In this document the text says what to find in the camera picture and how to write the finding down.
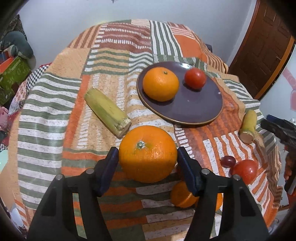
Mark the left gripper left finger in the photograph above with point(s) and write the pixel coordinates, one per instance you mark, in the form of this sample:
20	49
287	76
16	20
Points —
54	218

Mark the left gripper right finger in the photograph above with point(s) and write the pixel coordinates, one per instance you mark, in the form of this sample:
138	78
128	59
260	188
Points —
241	217

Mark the short yellow sugarcane piece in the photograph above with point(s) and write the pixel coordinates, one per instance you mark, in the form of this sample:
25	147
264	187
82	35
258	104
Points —
248	127

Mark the small tangerine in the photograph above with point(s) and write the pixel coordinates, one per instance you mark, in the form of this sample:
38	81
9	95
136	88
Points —
181	197
219	201

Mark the small red tomato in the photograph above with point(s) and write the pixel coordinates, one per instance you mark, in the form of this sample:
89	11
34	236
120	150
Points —
246	169

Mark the red grape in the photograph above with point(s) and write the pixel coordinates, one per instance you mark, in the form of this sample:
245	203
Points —
227	161

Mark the large orange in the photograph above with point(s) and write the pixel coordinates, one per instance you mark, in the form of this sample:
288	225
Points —
147	154
160	84

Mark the long yellow sugarcane piece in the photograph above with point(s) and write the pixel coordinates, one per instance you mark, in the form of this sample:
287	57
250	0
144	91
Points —
116	120

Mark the large red tomato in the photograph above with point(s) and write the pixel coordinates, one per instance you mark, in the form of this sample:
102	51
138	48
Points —
195	78

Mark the brown wooden door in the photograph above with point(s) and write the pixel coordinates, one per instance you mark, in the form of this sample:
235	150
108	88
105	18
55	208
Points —
264	51

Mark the purple ceramic plate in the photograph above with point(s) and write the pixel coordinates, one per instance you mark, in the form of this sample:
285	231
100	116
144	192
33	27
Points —
188	107

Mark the checkered cloth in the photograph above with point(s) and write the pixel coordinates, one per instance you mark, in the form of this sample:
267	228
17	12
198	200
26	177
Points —
35	76

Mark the striped patchwork blanket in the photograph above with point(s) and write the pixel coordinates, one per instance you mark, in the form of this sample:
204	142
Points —
56	131

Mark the green storage box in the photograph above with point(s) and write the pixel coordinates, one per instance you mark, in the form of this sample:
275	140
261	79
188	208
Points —
13	72

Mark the grey plush toy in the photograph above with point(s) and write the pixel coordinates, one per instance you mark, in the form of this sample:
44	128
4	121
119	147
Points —
15	44

